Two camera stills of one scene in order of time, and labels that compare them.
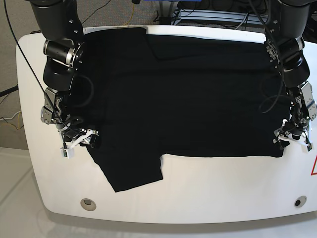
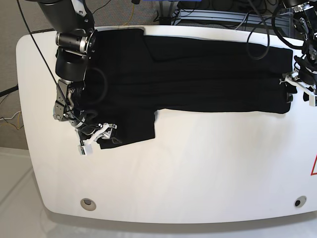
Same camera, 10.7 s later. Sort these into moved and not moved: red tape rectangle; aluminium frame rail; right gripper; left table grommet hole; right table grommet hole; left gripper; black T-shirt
Moved: black T-shirt; right gripper; left gripper
Not moved: aluminium frame rail; right table grommet hole; left table grommet hole; red tape rectangle
